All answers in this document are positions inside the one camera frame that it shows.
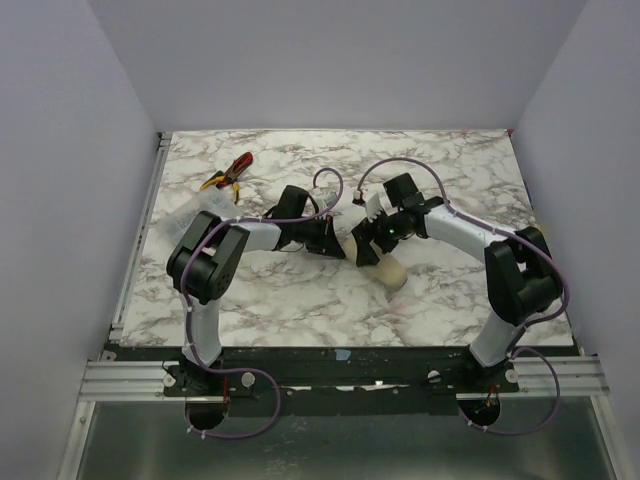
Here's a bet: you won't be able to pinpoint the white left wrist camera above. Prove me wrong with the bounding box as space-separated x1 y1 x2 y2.
311 192 341 217

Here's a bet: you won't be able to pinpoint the beige zippered umbrella case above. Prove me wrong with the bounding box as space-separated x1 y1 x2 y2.
358 242 408 293

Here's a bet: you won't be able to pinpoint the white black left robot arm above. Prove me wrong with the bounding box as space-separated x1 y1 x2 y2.
166 185 346 367

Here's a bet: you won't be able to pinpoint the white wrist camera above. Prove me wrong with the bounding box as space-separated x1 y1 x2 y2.
352 190 385 223
311 192 341 217

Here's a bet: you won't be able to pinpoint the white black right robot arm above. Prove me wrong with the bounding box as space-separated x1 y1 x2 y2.
344 173 564 370

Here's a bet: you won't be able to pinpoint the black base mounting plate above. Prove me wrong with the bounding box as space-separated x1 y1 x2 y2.
164 347 518 417

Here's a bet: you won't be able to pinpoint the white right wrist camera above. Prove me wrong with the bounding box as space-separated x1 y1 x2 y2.
352 190 385 223

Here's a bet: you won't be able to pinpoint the clear plastic screw box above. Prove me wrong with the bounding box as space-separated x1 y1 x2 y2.
157 188 240 245

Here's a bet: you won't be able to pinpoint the red yellow pliers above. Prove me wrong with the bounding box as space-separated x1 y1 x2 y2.
199 152 254 204

